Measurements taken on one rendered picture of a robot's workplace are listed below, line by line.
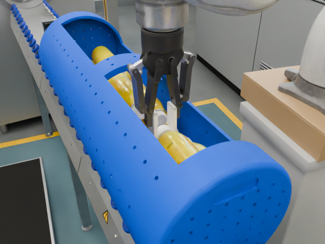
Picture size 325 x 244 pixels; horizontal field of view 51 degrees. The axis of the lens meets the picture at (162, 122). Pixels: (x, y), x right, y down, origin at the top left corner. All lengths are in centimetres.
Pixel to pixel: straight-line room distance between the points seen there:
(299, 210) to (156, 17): 75
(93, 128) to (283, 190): 39
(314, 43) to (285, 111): 19
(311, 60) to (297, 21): 149
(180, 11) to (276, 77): 63
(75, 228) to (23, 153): 84
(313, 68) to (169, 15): 53
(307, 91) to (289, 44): 154
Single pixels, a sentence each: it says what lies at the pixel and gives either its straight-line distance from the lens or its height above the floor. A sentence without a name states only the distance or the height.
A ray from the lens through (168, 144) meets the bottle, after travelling 65.
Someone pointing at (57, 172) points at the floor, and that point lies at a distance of 241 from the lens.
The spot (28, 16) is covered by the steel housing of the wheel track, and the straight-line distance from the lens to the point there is 233.
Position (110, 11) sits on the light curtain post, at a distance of 188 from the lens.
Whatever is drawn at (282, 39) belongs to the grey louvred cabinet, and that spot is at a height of 70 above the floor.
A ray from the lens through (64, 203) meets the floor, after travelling 219.
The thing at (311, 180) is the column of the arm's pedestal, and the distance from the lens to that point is 102.
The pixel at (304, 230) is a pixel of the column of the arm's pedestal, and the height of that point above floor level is 68.
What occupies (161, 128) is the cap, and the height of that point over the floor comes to 116.
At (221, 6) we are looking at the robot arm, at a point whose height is 146.
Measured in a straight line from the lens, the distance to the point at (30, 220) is 196.
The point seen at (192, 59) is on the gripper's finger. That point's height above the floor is 130.
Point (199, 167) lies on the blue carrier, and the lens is 51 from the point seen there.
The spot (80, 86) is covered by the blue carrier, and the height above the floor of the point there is 118.
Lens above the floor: 157
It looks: 34 degrees down
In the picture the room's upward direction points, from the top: straight up
